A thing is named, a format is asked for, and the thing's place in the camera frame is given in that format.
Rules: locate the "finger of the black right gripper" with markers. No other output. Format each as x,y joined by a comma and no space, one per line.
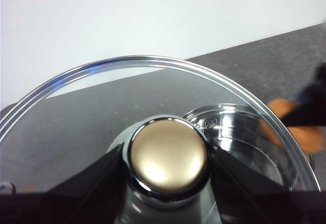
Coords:
309,107

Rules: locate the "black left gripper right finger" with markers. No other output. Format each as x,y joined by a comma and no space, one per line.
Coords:
244,198

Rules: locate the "brown potato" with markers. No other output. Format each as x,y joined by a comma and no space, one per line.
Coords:
305,137

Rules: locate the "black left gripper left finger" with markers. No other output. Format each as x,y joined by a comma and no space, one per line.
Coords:
76,196

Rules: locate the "glass lid with green knob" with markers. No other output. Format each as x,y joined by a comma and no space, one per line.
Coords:
166,155

